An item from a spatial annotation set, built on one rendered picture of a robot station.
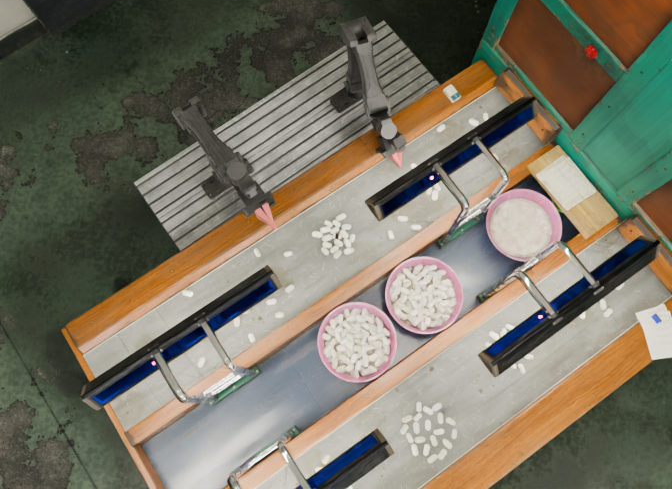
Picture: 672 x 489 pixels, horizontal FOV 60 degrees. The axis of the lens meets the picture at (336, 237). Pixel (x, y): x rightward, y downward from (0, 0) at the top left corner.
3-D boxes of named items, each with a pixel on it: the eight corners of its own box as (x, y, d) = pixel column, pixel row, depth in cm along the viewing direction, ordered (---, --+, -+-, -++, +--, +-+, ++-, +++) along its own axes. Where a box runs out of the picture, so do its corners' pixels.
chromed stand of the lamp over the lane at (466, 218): (408, 209, 217) (426, 163, 174) (451, 180, 220) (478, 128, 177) (439, 249, 213) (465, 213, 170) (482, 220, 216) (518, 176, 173)
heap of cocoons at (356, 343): (309, 334, 204) (308, 332, 198) (364, 296, 208) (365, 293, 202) (348, 391, 199) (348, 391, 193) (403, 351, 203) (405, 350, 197)
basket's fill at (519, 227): (474, 223, 215) (477, 219, 210) (521, 190, 218) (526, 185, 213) (512, 272, 210) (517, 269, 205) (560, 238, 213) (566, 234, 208)
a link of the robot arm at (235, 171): (255, 169, 169) (232, 138, 171) (230, 185, 167) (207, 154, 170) (260, 182, 180) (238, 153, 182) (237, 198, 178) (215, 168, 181)
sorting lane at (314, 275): (84, 356, 199) (81, 355, 197) (499, 85, 226) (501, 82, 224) (127, 432, 193) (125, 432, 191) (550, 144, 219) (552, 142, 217)
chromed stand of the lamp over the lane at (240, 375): (184, 359, 203) (142, 350, 160) (233, 327, 206) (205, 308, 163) (212, 406, 199) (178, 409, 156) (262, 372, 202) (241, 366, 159)
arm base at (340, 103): (381, 76, 224) (370, 63, 225) (339, 104, 221) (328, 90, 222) (380, 86, 231) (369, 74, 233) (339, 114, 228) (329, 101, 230)
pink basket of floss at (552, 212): (474, 258, 212) (480, 251, 203) (486, 190, 219) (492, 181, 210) (547, 274, 211) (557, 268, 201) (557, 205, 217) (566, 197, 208)
